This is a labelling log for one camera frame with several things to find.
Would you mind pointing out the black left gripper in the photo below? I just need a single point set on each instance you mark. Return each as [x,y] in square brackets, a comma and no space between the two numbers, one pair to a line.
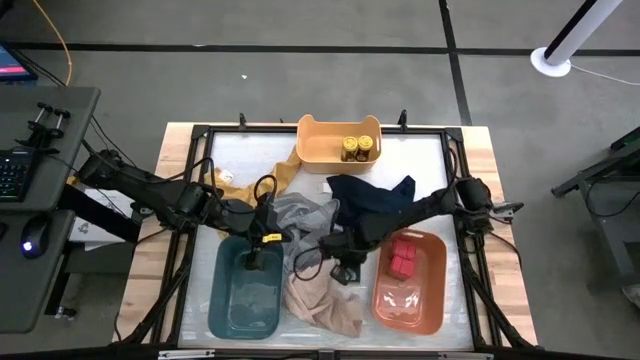
[262,225]

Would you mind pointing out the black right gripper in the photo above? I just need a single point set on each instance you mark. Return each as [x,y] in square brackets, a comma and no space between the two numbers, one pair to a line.
[347,245]

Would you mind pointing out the teal plastic bin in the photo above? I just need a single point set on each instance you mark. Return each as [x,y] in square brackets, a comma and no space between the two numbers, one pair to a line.
[245,305]

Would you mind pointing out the orange plastic bin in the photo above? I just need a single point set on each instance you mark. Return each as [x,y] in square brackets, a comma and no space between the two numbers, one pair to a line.
[410,310]

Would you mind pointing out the yellow-lid spice jar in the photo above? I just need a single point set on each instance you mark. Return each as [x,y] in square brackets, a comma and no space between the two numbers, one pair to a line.
[365,147]
[350,148]

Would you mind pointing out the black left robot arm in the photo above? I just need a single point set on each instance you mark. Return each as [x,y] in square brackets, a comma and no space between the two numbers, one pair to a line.
[150,192]

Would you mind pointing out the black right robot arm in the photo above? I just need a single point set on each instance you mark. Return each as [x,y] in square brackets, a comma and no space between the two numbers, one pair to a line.
[425,207]

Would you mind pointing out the yellow tape tag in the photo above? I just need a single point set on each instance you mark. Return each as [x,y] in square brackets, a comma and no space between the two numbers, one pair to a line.
[272,238]

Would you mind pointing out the beige pink cloth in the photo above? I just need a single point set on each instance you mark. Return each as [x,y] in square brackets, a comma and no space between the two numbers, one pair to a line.
[320,305]

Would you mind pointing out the grey cloth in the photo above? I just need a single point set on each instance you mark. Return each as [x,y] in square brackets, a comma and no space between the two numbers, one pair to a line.
[305,215]

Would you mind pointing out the mustard yellow cloth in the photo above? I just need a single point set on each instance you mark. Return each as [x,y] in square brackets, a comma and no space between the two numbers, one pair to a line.
[235,190]

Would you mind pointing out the navy blue cloth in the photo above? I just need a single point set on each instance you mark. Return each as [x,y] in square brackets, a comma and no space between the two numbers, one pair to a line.
[370,197]

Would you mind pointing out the white plastic table mat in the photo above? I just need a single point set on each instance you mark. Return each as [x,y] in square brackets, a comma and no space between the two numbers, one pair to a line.
[250,155]

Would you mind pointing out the yellow plastic bin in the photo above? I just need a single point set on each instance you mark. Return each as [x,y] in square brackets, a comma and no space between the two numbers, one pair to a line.
[320,147]

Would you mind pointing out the black computer mouse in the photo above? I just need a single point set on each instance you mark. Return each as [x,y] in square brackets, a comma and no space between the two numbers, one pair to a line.
[37,232]

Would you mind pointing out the black clamp stand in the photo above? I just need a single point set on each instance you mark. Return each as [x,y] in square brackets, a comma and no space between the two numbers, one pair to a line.
[45,132]

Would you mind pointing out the grey desk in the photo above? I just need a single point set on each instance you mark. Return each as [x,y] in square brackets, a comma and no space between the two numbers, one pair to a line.
[50,115]

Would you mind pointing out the black keyboard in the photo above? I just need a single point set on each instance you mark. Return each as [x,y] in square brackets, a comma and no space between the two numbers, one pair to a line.
[15,175]

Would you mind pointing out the black metal stand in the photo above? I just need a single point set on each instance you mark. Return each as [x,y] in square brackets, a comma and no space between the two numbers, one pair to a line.
[620,235]

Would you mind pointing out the white pole floor stand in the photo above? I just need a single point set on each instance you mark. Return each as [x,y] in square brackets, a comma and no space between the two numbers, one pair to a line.
[542,67]

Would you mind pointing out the computer monitor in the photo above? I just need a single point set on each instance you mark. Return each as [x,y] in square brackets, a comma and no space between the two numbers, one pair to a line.
[12,65]

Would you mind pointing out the black metal table frame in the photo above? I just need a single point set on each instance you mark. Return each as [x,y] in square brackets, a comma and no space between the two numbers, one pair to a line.
[250,129]

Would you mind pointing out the black frame knob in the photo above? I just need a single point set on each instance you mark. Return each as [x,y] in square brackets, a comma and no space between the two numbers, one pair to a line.
[242,120]
[402,117]

